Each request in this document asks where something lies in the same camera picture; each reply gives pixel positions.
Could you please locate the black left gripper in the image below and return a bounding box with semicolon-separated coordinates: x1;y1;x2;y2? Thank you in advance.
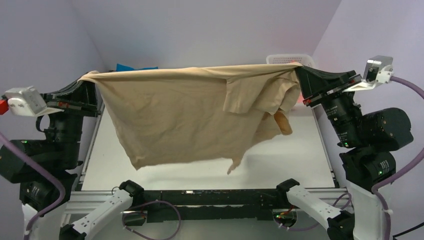
38;71;102;166

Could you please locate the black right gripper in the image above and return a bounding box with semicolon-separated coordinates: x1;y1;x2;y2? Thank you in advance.
295;61;362;144

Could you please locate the beige t shirt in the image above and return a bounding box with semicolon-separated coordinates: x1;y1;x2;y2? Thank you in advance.
80;62;301;171

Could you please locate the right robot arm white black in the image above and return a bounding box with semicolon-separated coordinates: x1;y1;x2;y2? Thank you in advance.
275;66;414;240

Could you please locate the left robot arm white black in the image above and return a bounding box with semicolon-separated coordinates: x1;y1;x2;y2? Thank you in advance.
0;80;144;240

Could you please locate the white plastic laundry basket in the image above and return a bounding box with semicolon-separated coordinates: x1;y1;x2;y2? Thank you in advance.
265;53;316;68

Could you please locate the folded blue t shirt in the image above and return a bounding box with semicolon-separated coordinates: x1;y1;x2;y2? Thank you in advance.
115;63;158;72

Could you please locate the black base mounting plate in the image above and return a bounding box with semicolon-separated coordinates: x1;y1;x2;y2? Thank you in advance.
123;188;298;224

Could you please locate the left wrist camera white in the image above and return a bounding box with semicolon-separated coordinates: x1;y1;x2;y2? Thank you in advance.
4;86;64;117

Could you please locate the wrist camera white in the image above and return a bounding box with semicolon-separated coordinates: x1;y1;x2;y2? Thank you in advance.
343;55;394;93
4;86;64;117

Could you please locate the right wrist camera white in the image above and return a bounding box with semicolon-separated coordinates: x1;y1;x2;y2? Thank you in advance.
343;55;394;93

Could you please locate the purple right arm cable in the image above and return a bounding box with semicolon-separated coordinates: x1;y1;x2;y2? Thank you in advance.
271;75;424;240

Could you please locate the aluminium frame rail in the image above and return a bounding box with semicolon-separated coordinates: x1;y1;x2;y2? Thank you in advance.
59;179;355;240

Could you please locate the black cable bottom right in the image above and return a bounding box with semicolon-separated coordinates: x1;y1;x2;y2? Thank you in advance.
392;221;424;240

